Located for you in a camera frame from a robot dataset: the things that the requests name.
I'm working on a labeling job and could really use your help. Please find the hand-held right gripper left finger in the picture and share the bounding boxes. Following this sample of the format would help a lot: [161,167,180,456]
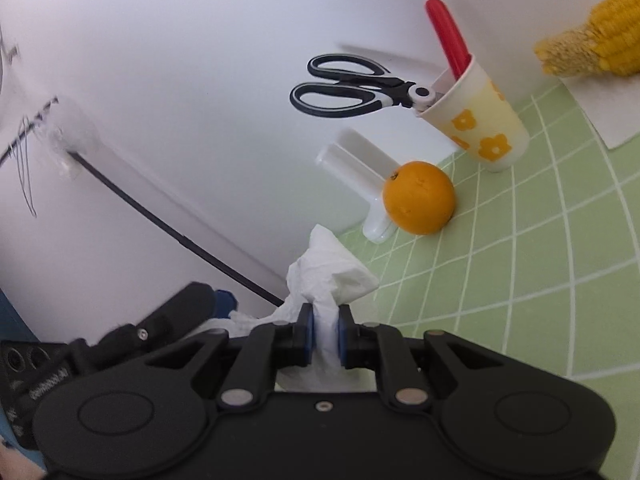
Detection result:
[145,304,317,409]

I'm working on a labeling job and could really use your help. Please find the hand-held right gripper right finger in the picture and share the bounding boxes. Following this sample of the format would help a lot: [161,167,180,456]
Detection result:
[337,305,506,407]

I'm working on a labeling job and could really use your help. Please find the white paper tissue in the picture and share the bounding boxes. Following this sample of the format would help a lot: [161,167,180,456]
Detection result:
[227,225,379,393]

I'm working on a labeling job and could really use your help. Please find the blue board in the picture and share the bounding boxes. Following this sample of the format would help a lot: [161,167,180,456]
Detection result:
[0,287,38,348]

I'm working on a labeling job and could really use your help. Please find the orange fruit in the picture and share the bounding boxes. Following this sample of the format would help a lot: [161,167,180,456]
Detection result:
[382,161,457,236]

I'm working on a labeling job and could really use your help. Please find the white plastic stand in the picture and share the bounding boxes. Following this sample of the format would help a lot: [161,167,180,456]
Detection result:
[315,129,403,245]

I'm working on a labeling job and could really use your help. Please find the green checked tablecloth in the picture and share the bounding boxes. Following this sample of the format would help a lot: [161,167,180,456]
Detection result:
[332,80,640,461]

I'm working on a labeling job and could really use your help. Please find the black and white scissors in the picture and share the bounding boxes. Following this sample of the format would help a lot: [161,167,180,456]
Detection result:
[289,53,443,119]

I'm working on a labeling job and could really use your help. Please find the flower print paper cup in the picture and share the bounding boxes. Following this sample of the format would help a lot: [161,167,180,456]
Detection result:
[417,55,530,173]

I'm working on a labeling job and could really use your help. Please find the white paper napkin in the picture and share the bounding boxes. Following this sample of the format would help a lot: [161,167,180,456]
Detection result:
[562,72,640,150]

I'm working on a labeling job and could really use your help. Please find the corn cob on wooden stick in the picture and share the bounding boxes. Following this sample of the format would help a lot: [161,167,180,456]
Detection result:
[533,0,640,79]

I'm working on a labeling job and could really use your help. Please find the black cable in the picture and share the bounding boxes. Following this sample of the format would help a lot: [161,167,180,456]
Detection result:
[70,152,286,307]

